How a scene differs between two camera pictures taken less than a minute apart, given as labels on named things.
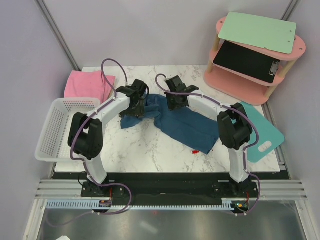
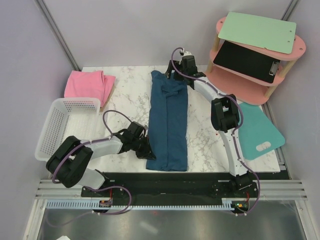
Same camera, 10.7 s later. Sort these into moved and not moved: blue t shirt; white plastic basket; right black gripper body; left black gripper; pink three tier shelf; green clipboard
Moved: left black gripper; blue t shirt; right black gripper body
Not moved: pink three tier shelf; green clipboard; white plastic basket
